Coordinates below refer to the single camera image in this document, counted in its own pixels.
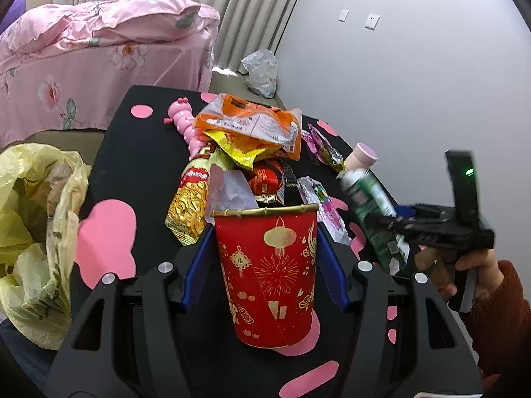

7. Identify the gold noodle snack bag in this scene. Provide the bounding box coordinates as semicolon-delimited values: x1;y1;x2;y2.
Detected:
165;141;234;246

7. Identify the green plastic bottle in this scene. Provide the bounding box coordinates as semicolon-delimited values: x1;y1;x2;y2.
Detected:
338;168;410;276

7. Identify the red paper cup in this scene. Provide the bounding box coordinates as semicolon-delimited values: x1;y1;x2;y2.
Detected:
211;203;319;349

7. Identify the cartoon clear snack wrapper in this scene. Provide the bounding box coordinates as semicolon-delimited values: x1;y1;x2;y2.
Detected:
297;176;350;245

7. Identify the red gold snack wrapper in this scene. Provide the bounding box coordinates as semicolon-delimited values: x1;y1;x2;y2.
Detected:
245;158;285;205

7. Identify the yellow wafer wrapper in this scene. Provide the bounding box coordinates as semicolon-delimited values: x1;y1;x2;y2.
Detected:
203;129;281;171

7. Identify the orange snack bag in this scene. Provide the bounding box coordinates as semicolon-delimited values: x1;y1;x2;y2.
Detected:
193;94;302;161

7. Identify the purple yellow chip bag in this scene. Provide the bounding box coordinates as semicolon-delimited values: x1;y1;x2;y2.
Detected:
301;124;345;171

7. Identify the yellow trash bag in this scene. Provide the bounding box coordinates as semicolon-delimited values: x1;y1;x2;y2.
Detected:
1;143;91;350

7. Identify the person right hand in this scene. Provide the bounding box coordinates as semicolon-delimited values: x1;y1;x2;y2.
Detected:
414;247;504;301

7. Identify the pink cylindrical cup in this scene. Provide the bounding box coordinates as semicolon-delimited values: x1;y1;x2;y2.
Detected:
344;142;378;171

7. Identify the pink caterpillar toy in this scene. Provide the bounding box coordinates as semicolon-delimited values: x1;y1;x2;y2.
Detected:
163;97;209;161

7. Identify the blue jeans leg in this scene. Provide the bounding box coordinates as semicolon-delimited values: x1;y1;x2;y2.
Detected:
0;319;58;393

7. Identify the white plastic bag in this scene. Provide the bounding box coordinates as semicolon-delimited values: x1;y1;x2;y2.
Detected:
240;49;279;99

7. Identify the pink floral bed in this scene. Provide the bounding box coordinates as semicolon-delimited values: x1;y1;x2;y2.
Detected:
1;0;214;147

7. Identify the purple pillow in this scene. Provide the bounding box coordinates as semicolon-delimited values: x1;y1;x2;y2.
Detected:
0;0;26;34

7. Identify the white wall socket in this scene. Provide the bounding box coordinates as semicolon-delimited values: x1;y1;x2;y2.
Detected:
364;14;381;30

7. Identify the white wall switch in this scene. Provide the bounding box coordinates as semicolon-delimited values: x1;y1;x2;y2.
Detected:
338;9;349;23

